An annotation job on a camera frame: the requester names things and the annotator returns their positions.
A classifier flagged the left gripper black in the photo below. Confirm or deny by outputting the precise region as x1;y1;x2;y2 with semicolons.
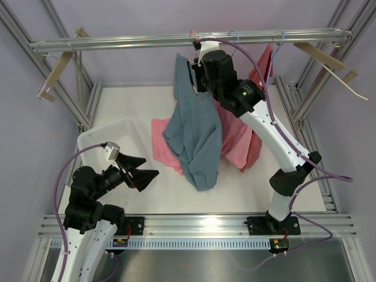
92;152;159;200

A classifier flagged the blue-grey t-shirt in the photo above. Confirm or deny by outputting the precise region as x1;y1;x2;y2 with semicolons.
162;53;222;192

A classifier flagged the pink wire hanger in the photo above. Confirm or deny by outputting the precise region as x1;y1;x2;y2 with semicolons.
189;29;200;58

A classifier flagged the light blue wire hanger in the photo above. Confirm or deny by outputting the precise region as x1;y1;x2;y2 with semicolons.
229;29;240;57

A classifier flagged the light pink t-shirt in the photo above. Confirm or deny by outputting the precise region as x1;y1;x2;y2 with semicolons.
151;101;255;177

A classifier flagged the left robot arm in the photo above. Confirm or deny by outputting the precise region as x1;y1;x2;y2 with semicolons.
52;153;159;281

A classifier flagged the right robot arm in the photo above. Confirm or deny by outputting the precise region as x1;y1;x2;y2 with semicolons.
192;50;322;234

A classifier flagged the dark pink t-shirt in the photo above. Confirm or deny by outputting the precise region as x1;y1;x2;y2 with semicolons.
240;44;274;173

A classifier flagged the left beige clip hanger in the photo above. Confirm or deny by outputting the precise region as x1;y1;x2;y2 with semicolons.
37;43;85;105

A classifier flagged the beige clip hanger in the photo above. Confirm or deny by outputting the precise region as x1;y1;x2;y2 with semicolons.
37;43;85;105
293;42;368;101

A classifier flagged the right beige clip hanger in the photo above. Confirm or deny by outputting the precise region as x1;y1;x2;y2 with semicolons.
293;42;368;101

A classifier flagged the white plastic basket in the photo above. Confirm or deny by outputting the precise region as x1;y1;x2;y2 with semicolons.
78;117;142;206

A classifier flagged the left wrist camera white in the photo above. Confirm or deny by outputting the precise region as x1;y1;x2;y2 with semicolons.
103;142;120;163

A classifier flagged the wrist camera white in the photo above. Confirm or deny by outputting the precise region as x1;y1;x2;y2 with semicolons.
103;142;120;163
194;33;219;67

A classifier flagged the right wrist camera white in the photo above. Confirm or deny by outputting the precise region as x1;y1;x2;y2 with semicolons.
194;33;219;67

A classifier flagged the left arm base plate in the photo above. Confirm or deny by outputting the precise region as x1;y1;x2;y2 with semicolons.
115;216;145;236

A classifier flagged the aluminium front frame rail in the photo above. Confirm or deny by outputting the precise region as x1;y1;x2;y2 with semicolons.
38;213;358;239

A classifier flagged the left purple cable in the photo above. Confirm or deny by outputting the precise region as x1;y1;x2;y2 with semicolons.
55;142;121;282

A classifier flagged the purple cable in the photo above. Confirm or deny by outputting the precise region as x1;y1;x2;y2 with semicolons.
217;39;354;271
55;142;121;282

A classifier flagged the white slotted cable duct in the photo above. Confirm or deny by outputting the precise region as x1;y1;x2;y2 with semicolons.
51;238;271;249

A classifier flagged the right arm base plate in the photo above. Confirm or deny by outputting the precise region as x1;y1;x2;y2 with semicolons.
244;216;301;236

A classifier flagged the aluminium hanging rail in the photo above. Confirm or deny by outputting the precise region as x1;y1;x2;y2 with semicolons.
28;28;353;53

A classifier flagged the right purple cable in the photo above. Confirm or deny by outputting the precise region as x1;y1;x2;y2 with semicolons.
217;39;354;271

